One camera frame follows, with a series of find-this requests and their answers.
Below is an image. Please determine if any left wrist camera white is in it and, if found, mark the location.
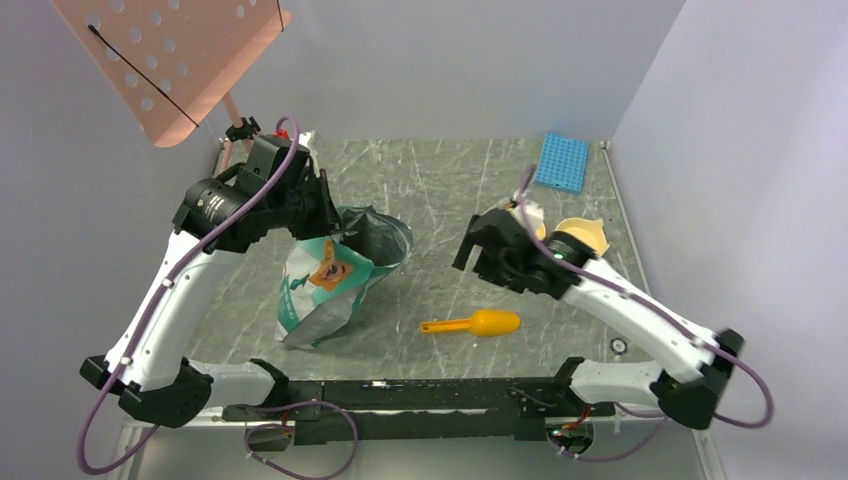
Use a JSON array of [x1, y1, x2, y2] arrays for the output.
[[298, 130, 324, 170]]

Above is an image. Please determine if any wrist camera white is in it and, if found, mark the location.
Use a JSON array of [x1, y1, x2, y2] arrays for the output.
[[298, 130, 324, 170], [511, 200, 544, 232]]

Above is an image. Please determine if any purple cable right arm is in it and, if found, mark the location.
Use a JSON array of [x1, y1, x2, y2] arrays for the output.
[[513, 164, 775, 431]]

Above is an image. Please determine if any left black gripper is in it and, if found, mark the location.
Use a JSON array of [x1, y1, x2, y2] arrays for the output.
[[269, 169, 347, 242]]

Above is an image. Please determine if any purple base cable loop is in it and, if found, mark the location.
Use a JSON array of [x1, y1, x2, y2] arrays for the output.
[[243, 396, 363, 480]]

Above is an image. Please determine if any orange plastic scoop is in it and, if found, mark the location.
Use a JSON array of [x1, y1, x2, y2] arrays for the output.
[[419, 309, 521, 337]]

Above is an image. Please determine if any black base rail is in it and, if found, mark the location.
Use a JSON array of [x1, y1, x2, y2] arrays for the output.
[[221, 376, 617, 446]]

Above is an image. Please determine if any cream pet bowl right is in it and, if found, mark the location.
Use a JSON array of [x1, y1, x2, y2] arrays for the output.
[[555, 217, 609, 256]]

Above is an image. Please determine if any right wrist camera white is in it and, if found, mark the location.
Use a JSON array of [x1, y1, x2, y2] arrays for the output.
[[511, 200, 544, 232]]

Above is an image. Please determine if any blue perforated tray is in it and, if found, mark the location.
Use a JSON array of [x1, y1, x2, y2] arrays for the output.
[[535, 133, 590, 194]]

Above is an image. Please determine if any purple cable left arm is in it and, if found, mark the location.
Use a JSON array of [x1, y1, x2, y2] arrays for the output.
[[75, 116, 302, 477]]

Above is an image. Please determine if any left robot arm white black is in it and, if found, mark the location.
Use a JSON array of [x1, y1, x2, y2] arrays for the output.
[[80, 131, 342, 428]]

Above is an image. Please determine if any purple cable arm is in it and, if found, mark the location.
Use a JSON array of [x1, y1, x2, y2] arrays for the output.
[[75, 116, 302, 477], [513, 164, 775, 431]]

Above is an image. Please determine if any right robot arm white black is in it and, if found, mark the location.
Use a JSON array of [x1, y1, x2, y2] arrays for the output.
[[453, 208, 744, 430]]

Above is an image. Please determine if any green dog food bag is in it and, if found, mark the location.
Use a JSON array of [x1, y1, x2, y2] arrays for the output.
[[275, 206, 414, 350]]

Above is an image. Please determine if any pink perforated music stand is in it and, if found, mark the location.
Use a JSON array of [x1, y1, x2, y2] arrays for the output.
[[53, 0, 292, 148]]

